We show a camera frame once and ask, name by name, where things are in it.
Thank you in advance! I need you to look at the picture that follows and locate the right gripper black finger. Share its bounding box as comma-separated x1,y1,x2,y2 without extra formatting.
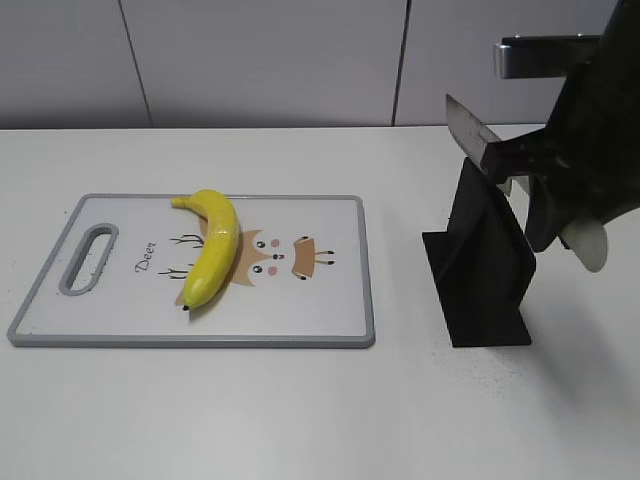
481,128,565,183
525,175,600,253

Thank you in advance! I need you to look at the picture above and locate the yellow plastic banana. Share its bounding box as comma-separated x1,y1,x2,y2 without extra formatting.
170,189,240,311

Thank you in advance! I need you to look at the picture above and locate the steel kitchen knife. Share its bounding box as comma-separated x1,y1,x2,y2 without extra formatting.
445,93,607,274

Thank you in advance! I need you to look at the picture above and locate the black knife stand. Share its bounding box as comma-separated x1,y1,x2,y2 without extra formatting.
422,159,536,348

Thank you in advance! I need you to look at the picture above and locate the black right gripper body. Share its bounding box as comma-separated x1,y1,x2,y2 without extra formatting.
546,1,639,224

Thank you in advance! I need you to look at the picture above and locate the white grey-rimmed cutting board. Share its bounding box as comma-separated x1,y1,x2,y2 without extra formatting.
7,190,375,349

